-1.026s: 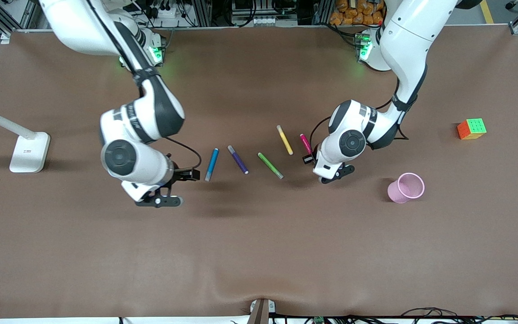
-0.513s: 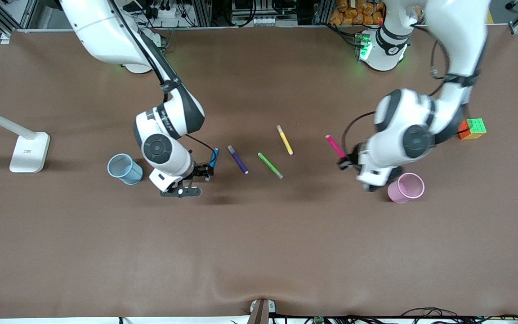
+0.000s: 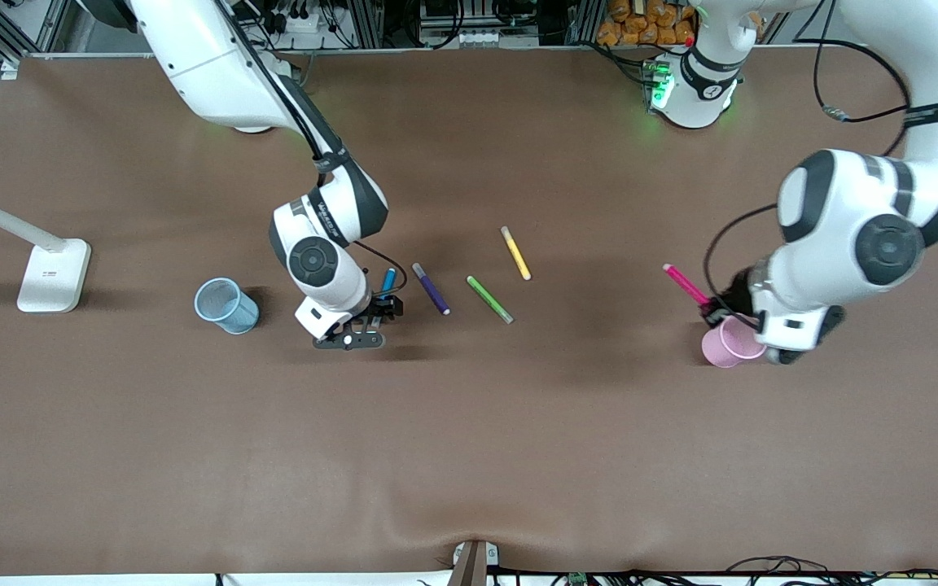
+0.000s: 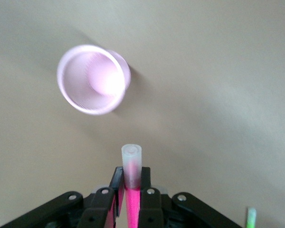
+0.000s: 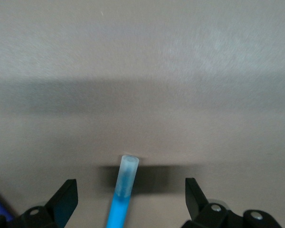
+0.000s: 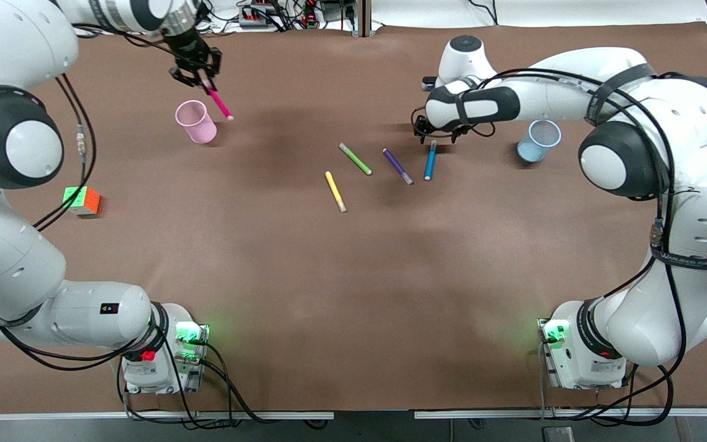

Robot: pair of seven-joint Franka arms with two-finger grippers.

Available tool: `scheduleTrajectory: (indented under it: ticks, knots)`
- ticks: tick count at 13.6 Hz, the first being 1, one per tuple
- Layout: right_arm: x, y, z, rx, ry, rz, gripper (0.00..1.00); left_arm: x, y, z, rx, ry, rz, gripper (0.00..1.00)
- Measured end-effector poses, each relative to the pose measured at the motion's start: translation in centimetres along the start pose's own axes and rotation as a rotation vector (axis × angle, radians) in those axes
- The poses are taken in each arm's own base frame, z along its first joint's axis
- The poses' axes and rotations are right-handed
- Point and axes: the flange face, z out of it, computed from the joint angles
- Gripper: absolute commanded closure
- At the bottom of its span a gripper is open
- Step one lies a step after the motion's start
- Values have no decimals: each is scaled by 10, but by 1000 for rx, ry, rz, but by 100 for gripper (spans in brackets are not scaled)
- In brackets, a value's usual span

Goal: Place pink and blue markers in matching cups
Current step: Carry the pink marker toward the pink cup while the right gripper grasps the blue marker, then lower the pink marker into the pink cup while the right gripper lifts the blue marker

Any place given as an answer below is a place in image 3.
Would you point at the orange snack packets bag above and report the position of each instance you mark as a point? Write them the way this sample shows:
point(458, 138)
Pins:
point(640, 24)

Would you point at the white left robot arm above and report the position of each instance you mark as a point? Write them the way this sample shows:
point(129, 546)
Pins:
point(884, 236)

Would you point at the white desk lamp stand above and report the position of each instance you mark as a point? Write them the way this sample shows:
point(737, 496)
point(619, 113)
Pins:
point(54, 281)

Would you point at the pink plastic cup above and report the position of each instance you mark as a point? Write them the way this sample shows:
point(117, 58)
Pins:
point(721, 350)

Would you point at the brown table cover mat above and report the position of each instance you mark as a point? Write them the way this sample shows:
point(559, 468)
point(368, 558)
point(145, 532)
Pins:
point(469, 448)

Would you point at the purple marker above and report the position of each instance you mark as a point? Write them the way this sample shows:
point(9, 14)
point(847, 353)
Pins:
point(431, 290)

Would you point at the green marker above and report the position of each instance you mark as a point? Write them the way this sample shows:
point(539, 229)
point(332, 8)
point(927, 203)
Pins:
point(489, 299)

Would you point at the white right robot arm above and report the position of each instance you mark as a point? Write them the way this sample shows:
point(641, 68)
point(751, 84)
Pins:
point(216, 73)

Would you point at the light blue plastic cup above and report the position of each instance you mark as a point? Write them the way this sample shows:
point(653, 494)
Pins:
point(237, 317)

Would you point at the yellow marker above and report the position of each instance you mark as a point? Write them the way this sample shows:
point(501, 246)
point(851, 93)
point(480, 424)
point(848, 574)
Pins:
point(515, 253)

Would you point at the pink marker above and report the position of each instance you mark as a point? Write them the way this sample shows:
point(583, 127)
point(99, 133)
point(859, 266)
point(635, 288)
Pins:
point(685, 283)

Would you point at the blue marker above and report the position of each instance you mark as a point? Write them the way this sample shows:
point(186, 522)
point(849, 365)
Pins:
point(388, 282)

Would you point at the white power strip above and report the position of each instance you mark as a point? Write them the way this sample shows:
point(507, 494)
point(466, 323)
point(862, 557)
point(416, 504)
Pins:
point(304, 23)
point(475, 37)

